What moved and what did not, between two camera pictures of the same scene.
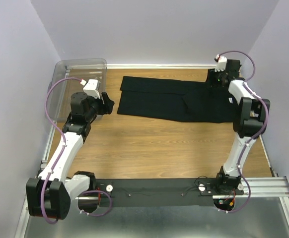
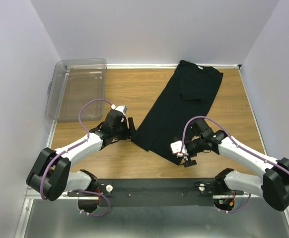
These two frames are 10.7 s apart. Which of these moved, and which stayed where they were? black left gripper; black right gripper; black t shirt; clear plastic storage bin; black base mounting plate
Moved: black t shirt; black left gripper; black right gripper
Stayed: clear plastic storage bin; black base mounting plate
